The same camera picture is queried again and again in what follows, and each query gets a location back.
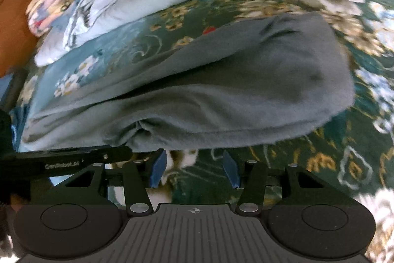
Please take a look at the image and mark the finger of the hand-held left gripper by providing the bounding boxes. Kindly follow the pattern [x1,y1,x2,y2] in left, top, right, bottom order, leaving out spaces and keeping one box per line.
[101,144,134,165]

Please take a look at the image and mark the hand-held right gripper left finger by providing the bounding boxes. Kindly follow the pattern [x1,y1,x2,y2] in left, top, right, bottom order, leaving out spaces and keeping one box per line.
[40,150,168,217]

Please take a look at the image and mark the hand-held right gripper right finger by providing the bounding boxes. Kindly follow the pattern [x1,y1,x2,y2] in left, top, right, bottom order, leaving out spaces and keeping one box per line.
[222,150,354,216]

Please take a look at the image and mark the grey pants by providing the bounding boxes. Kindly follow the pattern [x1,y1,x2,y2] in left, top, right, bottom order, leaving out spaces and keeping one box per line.
[21,11,356,153]

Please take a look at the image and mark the dark blue folded cloth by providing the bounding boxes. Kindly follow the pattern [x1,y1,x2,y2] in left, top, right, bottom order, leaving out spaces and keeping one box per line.
[9,106,25,148]

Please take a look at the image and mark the orange wooden headboard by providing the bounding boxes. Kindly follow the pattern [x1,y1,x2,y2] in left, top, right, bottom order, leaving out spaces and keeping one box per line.
[0,0,59,77]

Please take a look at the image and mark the white crumpled garment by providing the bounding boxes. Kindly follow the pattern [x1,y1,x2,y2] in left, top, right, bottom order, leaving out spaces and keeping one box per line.
[63,0,128,51]

